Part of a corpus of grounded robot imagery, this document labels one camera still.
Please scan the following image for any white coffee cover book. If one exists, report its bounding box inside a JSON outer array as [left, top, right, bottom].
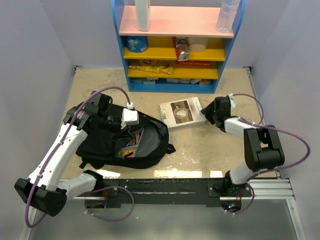
[[159, 97, 207, 131]]

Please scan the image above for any black backpack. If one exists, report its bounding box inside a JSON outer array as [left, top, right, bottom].
[[76, 104, 176, 170]]

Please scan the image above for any blue comic book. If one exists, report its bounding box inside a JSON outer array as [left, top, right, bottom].
[[116, 132, 143, 159]]

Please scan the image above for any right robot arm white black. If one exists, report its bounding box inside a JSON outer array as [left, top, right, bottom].
[[201, 95, 285, 197]]

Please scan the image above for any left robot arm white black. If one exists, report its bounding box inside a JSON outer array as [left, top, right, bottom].
[[14, 91, 121, 217]]

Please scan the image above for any yellow chips bag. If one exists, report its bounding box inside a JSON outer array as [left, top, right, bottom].
[[128, 59, 174, 75]]

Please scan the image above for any silver orange snack bag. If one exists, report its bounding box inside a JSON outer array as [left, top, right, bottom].
[[175, 37, 190, 62]]

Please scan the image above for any orange flat box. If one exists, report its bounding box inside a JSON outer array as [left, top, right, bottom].
[[176, 60, 211, 67]]

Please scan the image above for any blue shelf unit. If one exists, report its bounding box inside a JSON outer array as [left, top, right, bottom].
[[111, 0, 246, 94]]

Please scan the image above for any white plastic tub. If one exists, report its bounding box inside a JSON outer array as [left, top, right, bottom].
[[187, 37, 208, 53]]

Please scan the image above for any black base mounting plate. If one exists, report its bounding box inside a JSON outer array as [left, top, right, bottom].
[[73, 177, 251, 209]]

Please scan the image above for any blue round tin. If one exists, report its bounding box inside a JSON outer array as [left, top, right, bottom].
[[125, 35, 149, 53]]

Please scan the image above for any clear plastic bottle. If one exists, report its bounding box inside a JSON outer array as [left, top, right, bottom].
[[216, 0, 240, 33]]

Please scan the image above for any white carton on shelf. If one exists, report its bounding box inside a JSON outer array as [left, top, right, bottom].
[[134, 0, 151, 32]]

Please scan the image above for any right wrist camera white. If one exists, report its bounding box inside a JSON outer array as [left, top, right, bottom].
[[228, 93, 237, 109]]

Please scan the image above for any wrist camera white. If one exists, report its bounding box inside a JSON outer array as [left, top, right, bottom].
[[228, 93, 237, 109], [121, 102, 139, 130]]

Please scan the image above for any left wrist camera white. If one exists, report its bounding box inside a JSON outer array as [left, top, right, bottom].
[[121, 102, 139, 130]]

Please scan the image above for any aluminium rail frame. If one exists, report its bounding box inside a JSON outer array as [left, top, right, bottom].
[[18, 65, 307, 240]]

